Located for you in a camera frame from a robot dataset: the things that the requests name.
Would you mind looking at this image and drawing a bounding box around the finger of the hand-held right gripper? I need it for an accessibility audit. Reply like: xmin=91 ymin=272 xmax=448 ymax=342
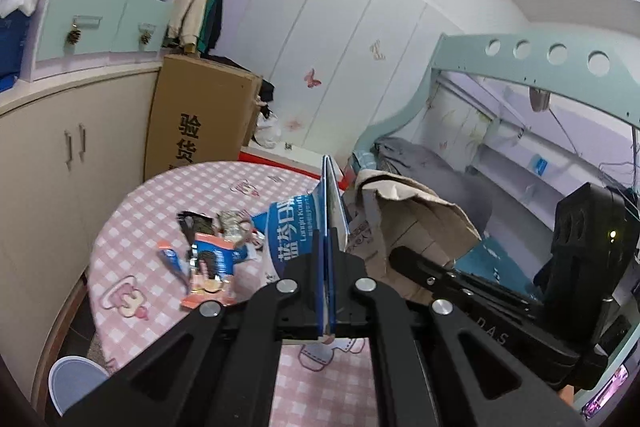
xmin=389 ymin=246 xmax=547 ymax=314

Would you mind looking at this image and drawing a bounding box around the mint green drawer unit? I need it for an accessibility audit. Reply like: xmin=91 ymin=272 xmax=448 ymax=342
xmin=20 ymin=0 xmax=173 ymax=82

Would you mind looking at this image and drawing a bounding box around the crumpled white plastic bag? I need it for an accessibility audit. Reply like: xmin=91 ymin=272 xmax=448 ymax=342
xmin=252 ymin=112 xmax=283 ymax=150

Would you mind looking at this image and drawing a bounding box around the white wardrobe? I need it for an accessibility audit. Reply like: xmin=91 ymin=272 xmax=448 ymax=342
xmin=220 ymin=0 xmax=466 ymax=168

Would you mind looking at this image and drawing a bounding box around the lit screen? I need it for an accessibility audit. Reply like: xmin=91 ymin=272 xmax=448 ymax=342
xmin=575 ymin=364 xmax=630 ymax=419

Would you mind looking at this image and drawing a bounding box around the pink checkered tablecloth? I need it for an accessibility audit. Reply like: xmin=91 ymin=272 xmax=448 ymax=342
xmin=87 ymin=161 xmax=378 ymax=427

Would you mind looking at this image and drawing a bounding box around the blue white packaging bag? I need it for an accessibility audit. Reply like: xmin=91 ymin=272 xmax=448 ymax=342
xmin=248 ymin=192 xmax=326 ymax=288

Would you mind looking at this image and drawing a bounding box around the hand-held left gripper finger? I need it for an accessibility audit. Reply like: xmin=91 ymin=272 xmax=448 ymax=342
xmin=60 ymin=155 xmax=329 ymax=427
xmin=327 ymin=157 xmax=587 ymax=427

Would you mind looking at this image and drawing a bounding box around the black cloth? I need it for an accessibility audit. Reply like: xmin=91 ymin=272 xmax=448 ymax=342
xmin=257 ymin=79 xmax=276 ymax=118

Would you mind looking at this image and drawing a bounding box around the teal bedsheet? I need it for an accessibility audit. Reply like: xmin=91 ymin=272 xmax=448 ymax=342
xmin=455 ymin=237 xmax=541 ymax=303

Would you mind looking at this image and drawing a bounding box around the white plastic bin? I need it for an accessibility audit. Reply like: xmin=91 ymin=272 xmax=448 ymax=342
xmin=48 ymin=356 xmax=110 ymax=414

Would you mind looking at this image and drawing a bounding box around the blue package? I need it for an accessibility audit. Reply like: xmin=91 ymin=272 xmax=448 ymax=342
xmin=0 ymin=9 xmax=31 ymax=92

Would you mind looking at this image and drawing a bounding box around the beige cabinet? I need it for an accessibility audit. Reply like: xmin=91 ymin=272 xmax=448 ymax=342
xmin=0 ymin=59 xmax=163 ymax=408

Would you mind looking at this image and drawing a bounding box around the orange snack wrapper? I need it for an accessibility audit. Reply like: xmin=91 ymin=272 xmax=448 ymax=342
xmin=180 ymin=232 xmax=239 ymax=310

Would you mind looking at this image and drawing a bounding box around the orange blue wrapper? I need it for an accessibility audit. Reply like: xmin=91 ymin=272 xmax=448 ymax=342
xmin=157 ymin=241 xmax=191 ymax=283

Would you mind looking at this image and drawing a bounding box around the dark green jacket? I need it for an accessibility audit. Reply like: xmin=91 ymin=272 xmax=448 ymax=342
xmin=200 ymin=0 xmax=226 ymax=52

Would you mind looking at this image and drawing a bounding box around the black wrapper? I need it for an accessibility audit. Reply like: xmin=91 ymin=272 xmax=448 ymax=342
xmin=176 ymin=210 xmax=216 ymax=248

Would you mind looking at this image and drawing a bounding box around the grey blanket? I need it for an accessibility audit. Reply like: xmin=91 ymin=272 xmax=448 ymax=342
xmin=375 ymin=138 xmax=493 ymax=233

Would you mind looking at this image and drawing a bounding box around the silver wrapper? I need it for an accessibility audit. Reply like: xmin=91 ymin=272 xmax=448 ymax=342
xmin=217 ymin=209 xmax=266 ymax=248

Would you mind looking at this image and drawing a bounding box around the brown cardboard box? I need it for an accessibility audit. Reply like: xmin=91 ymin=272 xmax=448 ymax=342
xmin=144 ymin=53 xmax=264 ymax=182

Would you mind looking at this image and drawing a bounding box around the mint green bed frame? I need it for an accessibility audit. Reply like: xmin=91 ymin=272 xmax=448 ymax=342
xmin=352 ymin=33 xmax=640 ymax=168

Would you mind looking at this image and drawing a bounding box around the brown paper bag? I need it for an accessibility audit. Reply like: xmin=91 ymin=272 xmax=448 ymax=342
xmin=345 ymin=169 xmax=483 ymax=303

